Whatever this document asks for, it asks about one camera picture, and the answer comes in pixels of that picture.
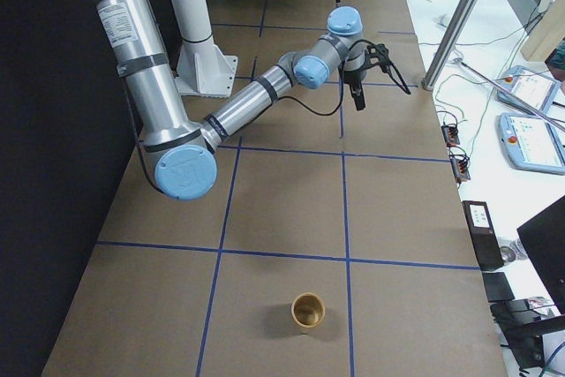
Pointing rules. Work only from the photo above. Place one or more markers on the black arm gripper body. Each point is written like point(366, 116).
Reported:
point(354, 77)

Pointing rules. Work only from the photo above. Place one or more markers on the orange cup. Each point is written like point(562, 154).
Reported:
point(307, 312)

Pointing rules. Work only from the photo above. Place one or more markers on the orange connector board far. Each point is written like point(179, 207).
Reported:
point(450, 134)

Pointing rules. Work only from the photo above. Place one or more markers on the orange connector board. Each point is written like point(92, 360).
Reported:
point(450, 134)
point(460, 163)

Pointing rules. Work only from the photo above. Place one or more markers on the orange connector board near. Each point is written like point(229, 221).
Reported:
point(460, 163)

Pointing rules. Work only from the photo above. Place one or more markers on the upper teach pendant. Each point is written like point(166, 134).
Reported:
point(535, 88)

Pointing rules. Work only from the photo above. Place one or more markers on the teach pendant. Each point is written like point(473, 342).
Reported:
point(535, 88)
point(530, 144)

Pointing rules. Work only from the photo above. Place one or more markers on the black box with label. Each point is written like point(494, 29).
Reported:
point(482, 235)

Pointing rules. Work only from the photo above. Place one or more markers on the lower teach pendant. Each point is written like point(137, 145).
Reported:
point(530, 144)

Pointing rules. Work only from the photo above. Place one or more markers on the black monitor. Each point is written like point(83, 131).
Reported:
point(543, 240)

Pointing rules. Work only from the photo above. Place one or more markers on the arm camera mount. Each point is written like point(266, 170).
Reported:
point(377, 55)

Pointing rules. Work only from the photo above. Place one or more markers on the aluminium frame post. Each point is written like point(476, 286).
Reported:
point(448, 42)

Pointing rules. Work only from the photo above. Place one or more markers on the white pedestal column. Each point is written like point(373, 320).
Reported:
point(202, 69)

